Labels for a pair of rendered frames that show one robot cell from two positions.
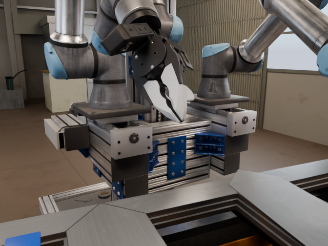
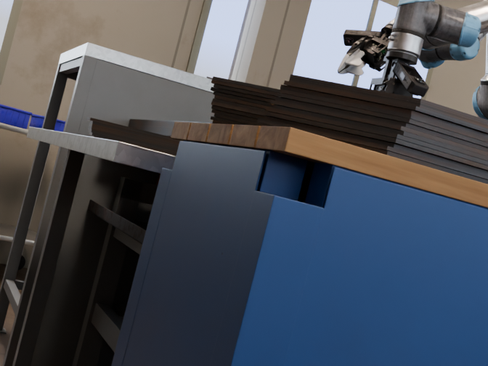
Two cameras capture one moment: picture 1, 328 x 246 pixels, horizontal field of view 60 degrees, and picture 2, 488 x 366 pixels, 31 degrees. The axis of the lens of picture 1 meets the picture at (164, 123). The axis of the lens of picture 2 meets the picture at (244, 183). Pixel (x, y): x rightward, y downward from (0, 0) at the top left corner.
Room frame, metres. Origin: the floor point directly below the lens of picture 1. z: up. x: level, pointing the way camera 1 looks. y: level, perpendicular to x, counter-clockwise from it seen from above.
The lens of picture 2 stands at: (0.37, -2.55, 0.73)
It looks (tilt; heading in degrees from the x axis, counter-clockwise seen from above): 1 degrees up; 93
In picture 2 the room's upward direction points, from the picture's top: 14 degrees clockwise
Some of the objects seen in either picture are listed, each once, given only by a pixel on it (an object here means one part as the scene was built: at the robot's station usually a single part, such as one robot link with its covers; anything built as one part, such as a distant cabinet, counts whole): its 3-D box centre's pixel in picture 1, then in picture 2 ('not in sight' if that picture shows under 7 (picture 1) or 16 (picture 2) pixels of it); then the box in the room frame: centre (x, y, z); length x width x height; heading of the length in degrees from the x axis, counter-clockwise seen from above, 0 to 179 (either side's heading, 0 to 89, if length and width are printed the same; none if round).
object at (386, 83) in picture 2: not in sight; (394, 80); (0.54, -0.53, 1.05); 0.09 x 0.08 x 0.12; 113
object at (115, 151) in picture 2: not in sight; (118, 154); (0.01, -0.70, 0.73); 1.20 x 0.26 x 0.03; 113
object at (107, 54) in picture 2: not in sight; (245, 105); (0.15, 0.67, 1.03); 1.30 x 0.60 x 0.04; 23
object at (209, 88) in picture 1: (214, 85); not in sight; (1.29, -0.23, 1.09); 0.15 x 0.15 x 0.10
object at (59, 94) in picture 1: (99, 87); not in sight; (7.07, 1.60, 0.44); 2.58 x 0.85 x 0.88; 121
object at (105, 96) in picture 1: (110, 92); not in sight; (1.03, 0.20, 1.09); 0.15 x 0.15 x 0.10
